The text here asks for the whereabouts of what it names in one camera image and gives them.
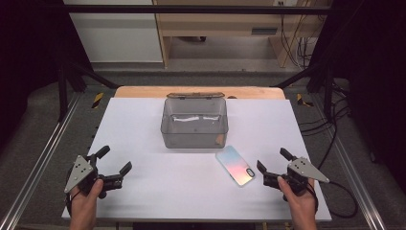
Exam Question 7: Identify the transparent grey box lid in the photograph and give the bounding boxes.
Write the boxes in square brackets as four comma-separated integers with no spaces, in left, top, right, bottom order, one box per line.
[166,91,226,101]

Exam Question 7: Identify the black metal frame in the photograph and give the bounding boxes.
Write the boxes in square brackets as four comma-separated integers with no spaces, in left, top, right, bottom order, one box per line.
[56,4,335,123]

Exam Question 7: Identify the black floor cables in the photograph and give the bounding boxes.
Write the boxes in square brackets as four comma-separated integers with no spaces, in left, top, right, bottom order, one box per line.
[299,80,353,171]

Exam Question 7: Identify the metal floor rail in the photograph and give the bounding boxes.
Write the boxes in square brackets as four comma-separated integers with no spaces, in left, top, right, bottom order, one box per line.
[310,95,388,230]
[0,92,81,230]

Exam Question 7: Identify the hanging black cables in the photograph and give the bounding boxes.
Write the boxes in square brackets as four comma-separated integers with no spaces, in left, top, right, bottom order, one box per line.
[279,13,319,70]

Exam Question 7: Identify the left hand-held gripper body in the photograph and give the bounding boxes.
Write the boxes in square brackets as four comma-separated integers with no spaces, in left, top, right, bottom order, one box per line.
[64,155,124,199]

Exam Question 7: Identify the person's right hand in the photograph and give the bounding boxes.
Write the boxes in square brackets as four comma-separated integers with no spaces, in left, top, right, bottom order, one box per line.
[276,175,318,215]

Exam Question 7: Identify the white cabinet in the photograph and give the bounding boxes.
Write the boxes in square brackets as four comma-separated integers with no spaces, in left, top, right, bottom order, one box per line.
[62,0,165,64]

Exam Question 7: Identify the iridescent phone case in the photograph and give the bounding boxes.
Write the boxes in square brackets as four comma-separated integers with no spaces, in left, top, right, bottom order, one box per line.
[214,145,257,188]

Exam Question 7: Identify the black curtain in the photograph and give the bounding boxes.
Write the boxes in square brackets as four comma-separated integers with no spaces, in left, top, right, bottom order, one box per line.
[310,0,406,185]
[0,0,94,147]

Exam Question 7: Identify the wooden table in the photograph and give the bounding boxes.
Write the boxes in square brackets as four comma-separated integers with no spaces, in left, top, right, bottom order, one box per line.
[113,85,286,101]

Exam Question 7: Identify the yellow black tape strip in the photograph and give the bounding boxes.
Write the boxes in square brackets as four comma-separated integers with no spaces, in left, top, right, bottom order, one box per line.
[91,92,105,110]
[296,93,314,108]

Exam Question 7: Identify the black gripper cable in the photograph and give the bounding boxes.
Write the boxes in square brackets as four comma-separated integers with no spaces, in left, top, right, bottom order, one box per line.
[314,180,359,220]

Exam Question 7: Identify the transparent grey plastic box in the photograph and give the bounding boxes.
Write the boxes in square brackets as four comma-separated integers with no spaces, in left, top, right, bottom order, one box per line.
[160,96,230,150]

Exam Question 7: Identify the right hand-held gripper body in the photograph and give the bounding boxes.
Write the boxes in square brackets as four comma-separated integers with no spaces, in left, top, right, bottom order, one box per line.
[263,157,330,197]

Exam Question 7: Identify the light wooden desk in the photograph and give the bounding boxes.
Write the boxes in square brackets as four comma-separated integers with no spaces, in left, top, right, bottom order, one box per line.
[152,0,333,70]

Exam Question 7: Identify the person's left hand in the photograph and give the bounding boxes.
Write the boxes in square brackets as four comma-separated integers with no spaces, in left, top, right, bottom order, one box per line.
[69,178,105,211]

